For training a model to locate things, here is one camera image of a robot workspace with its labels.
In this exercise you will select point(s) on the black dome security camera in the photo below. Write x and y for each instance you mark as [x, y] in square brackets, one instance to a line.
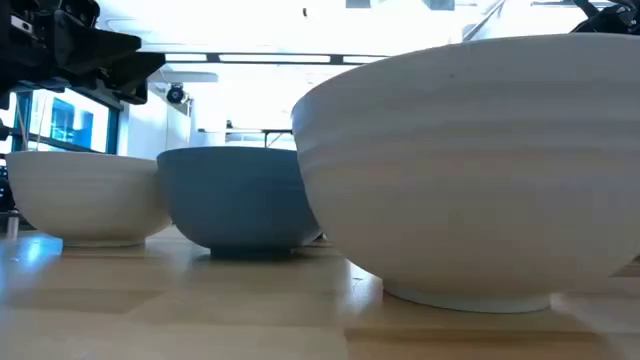
[175, 94]

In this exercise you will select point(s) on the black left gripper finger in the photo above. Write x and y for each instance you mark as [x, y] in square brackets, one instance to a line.
[95, 50]
[137, 67]

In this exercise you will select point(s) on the blue tinted window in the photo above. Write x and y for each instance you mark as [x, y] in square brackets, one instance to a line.
[70, 122]

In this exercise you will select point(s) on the ceiling light track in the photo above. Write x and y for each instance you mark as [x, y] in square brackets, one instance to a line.
[340, 59]

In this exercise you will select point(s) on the white ceramic bowl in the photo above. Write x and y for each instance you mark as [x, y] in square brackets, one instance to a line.
[85, 195]
[475, 175]

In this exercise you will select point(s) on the background folding table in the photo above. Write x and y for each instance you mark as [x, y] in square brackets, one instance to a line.
[250, 131]

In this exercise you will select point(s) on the short silver metal post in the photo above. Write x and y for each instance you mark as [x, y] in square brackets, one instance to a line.
[12, 225]

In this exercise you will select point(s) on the blue ceramic bowl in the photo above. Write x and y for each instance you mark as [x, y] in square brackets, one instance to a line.
[235, 200]

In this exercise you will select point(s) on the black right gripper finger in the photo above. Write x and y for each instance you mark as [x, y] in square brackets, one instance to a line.
[607, 21]

